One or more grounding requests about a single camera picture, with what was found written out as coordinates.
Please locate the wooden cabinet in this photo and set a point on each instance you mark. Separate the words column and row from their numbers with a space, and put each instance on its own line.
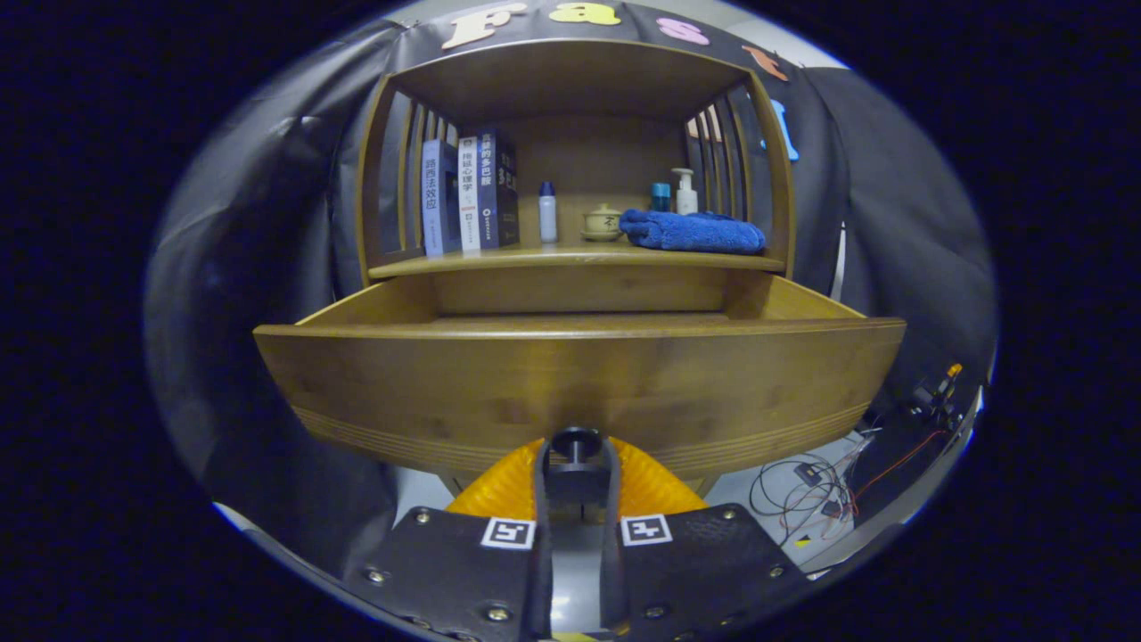
column 570, row 80

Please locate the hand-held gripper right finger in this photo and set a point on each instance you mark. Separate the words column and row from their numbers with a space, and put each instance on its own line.
column 704, row 562

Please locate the teal bottle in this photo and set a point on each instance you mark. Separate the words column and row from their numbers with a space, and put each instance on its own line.
column 660, row 198

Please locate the white bottle with blue cap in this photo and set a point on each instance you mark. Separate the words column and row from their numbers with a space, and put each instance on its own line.
column 547, row 218

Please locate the light blue book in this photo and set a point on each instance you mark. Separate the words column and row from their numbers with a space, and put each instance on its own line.
column 432, row 201

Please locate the white pump bottle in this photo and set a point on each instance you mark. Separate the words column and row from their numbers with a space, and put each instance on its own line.
column 685, row 198

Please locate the beige lidded teacup with saucer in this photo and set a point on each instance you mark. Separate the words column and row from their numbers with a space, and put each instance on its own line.
column 602, row 223

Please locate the folded blue towel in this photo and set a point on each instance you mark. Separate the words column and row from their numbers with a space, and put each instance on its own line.
column 695, row 234

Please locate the wooden drawer with black knob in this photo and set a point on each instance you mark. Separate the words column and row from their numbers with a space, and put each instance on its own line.
column 446, row 392

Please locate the wooden countertop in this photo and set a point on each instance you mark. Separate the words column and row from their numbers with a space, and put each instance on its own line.
column 535, row 257

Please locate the white book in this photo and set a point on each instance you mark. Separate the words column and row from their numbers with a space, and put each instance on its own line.
column 469, row 196

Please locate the dark blue book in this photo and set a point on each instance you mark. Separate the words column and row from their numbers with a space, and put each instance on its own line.
column 495, row 187

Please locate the black backdrop cloth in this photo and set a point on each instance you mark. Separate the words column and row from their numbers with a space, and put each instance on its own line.
column 250, row 267

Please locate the black equipment with orange clip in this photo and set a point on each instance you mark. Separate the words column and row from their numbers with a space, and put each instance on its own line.
column 900, row 464

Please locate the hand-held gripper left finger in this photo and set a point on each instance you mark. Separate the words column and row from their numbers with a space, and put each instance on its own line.
column 455, row 562

